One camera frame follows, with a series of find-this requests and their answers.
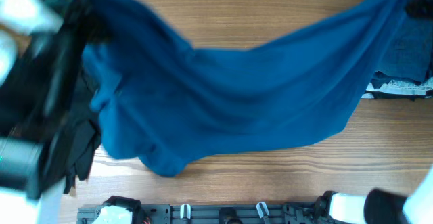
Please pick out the blue t-shirt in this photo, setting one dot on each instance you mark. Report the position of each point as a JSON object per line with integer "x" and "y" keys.
{"x": 167, "y": 103}

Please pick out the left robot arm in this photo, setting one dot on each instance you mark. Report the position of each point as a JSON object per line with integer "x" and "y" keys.
{"x": 48, "y": 134}

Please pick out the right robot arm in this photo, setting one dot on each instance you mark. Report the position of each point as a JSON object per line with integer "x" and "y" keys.
{"x": 377, "y": 207}

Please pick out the folded navy garment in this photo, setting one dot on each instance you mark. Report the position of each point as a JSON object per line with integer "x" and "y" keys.
{"x": 408, "y": 55}

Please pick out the folded black garment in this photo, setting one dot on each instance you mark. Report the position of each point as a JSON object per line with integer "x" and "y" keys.
{"x": 399, "y": 96}

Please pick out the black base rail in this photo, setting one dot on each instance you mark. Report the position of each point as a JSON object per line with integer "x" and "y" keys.
{"x": 288, "y": 213}

